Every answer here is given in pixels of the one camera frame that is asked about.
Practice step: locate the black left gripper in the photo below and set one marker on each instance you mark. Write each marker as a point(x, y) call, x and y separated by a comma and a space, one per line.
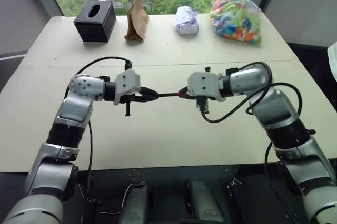
point(128, 108)

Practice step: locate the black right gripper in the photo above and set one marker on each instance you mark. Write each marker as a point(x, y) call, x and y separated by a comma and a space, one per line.
point(202, 104)

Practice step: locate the red marker cap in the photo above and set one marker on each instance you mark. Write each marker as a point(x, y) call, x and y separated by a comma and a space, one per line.
point(180, 93)

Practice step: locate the black marker pen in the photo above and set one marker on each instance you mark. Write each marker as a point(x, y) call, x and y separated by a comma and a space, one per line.
point(168, 94)

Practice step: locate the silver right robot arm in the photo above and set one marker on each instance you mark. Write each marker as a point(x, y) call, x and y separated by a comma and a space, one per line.
point(276, 108)

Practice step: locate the black robot base panel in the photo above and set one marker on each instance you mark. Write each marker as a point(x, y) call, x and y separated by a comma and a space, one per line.
point(168, 179)

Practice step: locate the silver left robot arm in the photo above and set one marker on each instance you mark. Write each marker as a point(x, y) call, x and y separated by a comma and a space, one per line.
point(76, 108)

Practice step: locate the white purple tissue pack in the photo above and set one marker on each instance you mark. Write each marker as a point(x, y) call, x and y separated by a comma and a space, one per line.
point(185, 22)

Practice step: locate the brown paper bag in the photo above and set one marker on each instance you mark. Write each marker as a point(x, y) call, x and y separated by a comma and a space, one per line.
point(137, 20)

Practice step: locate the plastic bag of colourful pieces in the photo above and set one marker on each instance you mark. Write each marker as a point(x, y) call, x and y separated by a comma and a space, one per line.
point(235, 20)

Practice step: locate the black tissue box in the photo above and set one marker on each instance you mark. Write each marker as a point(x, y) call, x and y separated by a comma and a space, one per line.
point(96, 21)

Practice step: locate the dark rounded shape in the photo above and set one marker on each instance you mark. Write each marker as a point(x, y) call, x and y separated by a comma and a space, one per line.
point(204, 203)
point(138, 203)

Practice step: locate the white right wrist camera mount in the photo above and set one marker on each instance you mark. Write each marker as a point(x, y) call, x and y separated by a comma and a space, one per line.
point(204, 83)

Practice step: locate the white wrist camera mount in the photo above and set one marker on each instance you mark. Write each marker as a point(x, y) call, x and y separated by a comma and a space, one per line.
point(127, 82)
point(204, 83)

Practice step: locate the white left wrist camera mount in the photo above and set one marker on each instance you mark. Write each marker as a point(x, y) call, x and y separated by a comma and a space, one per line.
point(127, 82)

